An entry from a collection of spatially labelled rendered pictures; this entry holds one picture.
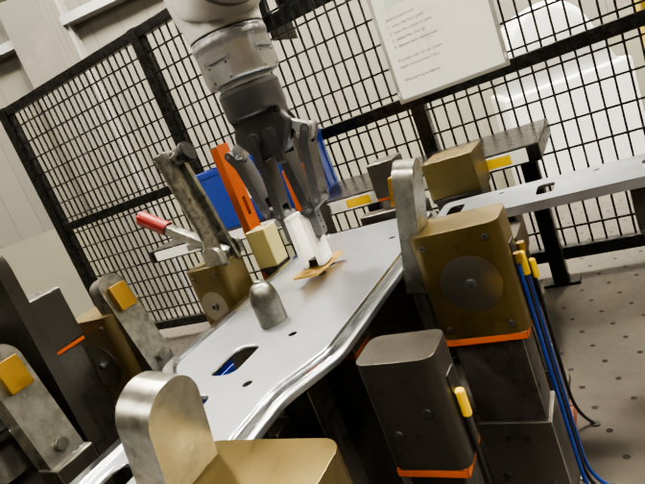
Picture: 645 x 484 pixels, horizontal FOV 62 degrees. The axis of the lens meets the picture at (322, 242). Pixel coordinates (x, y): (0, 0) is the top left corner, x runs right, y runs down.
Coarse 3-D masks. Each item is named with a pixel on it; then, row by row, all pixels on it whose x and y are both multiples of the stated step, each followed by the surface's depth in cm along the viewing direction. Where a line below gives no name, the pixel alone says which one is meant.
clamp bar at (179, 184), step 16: (160, 160) 71; (176, 160) 71; (192, 160) 71; (176, 176) 71; (192, 176) 74; (176, 192) 72; (192, 192) 74; (192, 208) 72; (208, 208) 74; (192, 224) 73; (208, 224) 74; (208, 240) 73; (224, 240) 75
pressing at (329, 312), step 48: (336, 240) 83; (384, 240) 73; (288, 288) 68; (336, 288) 61; (384, 288) 57; (240, 336) 58; (288, 336) 53; (336, 336) 49; (240, 384) 46; (288, 384) 44; (240, 432) 39; (96, 480) 40
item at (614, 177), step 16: (624, 160) 67; (640, 160) 64; (560, 176) 71; (576, 176) 68; (592, 176) 66; (608, 176) 64; (624, 176) 61; (640, 176) 59; (496, 192) 75; (512, 192) 72; (528, 192) 69; (560, 192) 64; (576, 192) 62; (592, 192) 62; (608, 192) 61; (448, 208) 76; (464, 208) 73; (512, 208) 66; (528, 208) 65; (544, 208) 64
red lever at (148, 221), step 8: (136, 216) 79; (144, 216) 78; (152, 216) 78; (144, 224) 78; (152, 224) 77; (160, 224) 77; (168, 224) 77; (160, 232) 77; (168, 232) 77; (176, 232) 76; (184, 232) 76; (192, 232) 76; (184, 240) 76; (192, 240) 75; (200, 248) 75; (224, 248) 74
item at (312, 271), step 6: (336, 252) 72; (342, 252) 71; (312, 258) 68; (336, 258) 69; (312, 264) 68; (318, 264) 68; (324, 264) 67; (306, 270) 67; (312, 270) 66; (318, 270) 65; (300, 276) 66; (306, 276) 65; (312, 276) 64
